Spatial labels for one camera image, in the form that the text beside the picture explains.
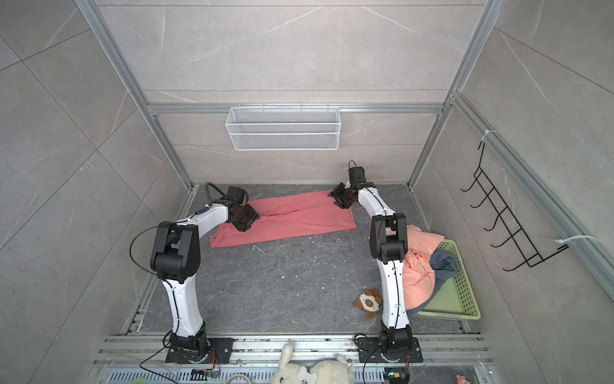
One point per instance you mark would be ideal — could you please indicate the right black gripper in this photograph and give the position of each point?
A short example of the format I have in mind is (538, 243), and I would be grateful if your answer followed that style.
(337, 191)

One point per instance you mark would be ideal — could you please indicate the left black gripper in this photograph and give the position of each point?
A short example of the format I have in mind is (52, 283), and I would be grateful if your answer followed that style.
(254, 215)

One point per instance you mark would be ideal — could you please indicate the dark pink t-shirt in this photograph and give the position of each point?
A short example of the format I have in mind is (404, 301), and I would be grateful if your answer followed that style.
(288, 217)

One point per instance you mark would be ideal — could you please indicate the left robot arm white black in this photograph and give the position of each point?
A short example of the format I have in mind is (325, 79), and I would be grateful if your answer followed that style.
(176, 258)

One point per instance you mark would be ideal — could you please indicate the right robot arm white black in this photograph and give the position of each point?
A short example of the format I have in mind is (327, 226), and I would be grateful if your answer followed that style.
(388, 244)

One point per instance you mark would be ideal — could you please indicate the small brown plush toy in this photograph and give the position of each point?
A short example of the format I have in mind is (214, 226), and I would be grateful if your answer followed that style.
(370, 301)

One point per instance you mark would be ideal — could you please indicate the light salmon t-shirt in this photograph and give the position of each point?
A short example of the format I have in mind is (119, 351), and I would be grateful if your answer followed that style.
(420, 242)

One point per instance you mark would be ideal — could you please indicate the grey blue t-shirt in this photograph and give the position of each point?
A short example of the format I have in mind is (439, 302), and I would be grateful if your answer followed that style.
(443, 269)

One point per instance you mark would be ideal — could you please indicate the green plastic basket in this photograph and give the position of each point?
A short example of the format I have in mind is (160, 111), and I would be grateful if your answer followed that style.
(455, 300)

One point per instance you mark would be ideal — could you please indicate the white plush bunny toy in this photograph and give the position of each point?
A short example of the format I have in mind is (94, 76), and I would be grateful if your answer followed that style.
(331, 371)

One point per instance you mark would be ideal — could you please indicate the white wire mesh basket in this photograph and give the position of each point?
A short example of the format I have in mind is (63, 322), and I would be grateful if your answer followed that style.
(284, 128)

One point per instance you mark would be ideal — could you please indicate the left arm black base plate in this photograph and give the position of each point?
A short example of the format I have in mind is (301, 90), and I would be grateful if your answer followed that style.
(217, 349)

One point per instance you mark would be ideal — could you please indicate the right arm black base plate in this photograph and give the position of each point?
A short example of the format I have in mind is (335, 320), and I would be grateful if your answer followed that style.
(371, 351)

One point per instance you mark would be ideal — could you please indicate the black wire hook rack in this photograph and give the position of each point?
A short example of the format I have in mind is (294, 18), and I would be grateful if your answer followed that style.
(506, 219)

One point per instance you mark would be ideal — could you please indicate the aluminium frame rails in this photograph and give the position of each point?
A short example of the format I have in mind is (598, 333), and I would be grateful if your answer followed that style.
(434, 358)

